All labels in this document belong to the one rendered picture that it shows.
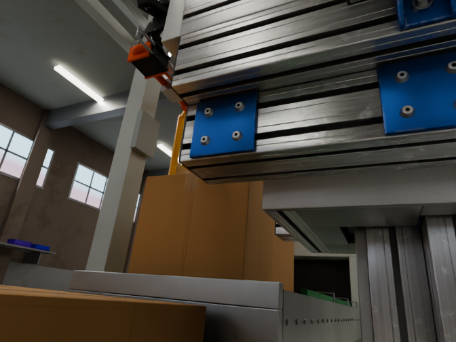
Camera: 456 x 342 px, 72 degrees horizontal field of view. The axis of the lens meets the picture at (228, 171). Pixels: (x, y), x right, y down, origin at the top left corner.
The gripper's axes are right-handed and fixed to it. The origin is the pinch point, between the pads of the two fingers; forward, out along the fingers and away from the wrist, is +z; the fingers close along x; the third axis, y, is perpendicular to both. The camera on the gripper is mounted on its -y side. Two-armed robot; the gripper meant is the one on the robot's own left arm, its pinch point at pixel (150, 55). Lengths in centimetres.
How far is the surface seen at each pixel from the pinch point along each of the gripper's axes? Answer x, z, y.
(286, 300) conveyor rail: -33, 62, 28
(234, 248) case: -17, 49, 30
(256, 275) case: -20, 55, 41
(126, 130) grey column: 104, -44, 93
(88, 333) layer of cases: -17, 69, -16
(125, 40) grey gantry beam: 178, -191, 131
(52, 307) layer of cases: -17, 66, -23
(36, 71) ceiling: 460, -278, 196
